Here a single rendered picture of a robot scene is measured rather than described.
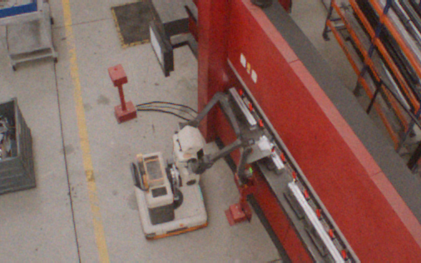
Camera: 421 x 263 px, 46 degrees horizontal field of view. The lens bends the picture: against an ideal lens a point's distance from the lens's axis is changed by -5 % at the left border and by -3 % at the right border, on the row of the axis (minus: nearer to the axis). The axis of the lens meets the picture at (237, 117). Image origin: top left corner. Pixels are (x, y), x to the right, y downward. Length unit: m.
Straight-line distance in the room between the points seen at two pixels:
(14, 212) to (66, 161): 0.83
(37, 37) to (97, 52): 0.83
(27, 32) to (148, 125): 2.14
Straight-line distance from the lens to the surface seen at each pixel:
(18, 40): 7.10
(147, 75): 6.74
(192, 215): 5.31
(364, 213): 3.69
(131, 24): 7.40
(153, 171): 4.84
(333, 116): 3.57
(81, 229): 5.69
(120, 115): 6.23
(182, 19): 4.62
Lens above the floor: 5.09
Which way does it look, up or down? 54 degrees down
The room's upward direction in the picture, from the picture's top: 6 degrees clockwise
